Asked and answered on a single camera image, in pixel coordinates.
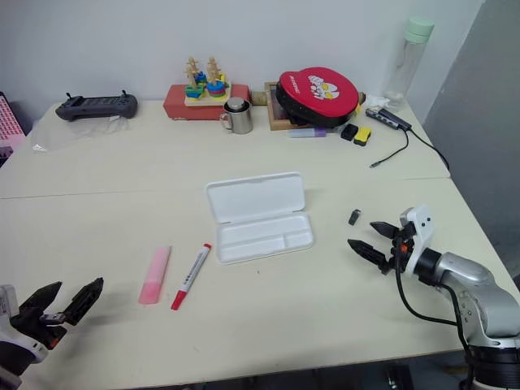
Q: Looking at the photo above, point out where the white plastic pencil case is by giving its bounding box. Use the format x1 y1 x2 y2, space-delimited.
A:
205 171 317 266

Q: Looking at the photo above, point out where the clear tube with purple cap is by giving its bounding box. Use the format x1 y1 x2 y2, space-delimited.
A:
287 128 328 140

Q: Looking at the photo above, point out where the wooden colourful stacking toy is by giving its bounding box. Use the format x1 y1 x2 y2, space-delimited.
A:
183 55 232 107

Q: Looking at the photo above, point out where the stainless steel mug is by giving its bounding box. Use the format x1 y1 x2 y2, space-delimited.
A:
219 97 254 134

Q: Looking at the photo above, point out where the red cardboard box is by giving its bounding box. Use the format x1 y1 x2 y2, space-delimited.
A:
162 83 252 122

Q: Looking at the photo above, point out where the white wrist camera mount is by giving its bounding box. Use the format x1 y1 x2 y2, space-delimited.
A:
399 204 432 277
0 284 48 363

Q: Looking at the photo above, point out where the crumpled white tissue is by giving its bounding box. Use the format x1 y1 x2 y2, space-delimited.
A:
365 93 392 110

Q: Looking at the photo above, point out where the red table tennis paddle case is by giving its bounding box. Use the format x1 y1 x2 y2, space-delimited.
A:
275 66 362 128

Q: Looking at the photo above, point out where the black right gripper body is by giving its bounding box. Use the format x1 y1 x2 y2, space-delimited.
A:
388 225 418 275

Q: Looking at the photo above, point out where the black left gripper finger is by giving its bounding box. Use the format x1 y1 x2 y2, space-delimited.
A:
63 277 105 326
19 281 63 322

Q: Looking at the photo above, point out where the wooden tray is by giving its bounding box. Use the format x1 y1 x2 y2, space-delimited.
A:
263 80 304 132

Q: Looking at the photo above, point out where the pink plastic crate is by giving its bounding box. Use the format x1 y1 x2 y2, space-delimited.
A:
0 91 28 167

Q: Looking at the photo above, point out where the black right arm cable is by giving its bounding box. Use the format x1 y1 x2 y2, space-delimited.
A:
393 243 473 351

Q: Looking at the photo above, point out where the dark grey floor object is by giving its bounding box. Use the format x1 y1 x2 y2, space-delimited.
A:
383 364 410 390

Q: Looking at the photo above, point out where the clear plastic bag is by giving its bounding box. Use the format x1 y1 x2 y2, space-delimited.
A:
31 115 129 154

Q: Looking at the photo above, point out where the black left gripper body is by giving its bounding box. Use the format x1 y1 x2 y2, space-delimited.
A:
10 308 69 351

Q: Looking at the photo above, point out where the yellow black whiteboard eraser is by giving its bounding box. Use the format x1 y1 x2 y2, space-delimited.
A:
353 125 374 147

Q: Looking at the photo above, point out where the pink translucent eraser bar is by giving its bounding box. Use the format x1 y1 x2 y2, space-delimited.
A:
137 245 173 306

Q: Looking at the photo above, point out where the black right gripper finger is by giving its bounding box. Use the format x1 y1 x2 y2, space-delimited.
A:
369 221 403 241
347 238 393 275

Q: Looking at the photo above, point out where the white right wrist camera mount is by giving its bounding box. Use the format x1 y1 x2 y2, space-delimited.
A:
399 204 432 277

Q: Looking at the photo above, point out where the thin black USB plug cable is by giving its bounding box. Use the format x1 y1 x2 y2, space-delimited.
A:
369 128 410 170

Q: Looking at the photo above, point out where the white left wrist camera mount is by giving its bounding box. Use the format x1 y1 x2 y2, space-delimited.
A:
0 284 48 363

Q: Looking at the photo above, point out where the black handheld controller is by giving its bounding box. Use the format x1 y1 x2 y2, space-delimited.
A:
54 89 138 122

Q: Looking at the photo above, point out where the red whiteboard marker pen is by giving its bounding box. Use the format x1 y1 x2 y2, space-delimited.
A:
170 242 213 312

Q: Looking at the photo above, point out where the grey USB hub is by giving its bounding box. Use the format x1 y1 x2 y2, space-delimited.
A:
364 106 412 132

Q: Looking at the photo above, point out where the clear bottle with green lid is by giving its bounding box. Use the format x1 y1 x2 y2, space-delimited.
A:
383 15 435 111

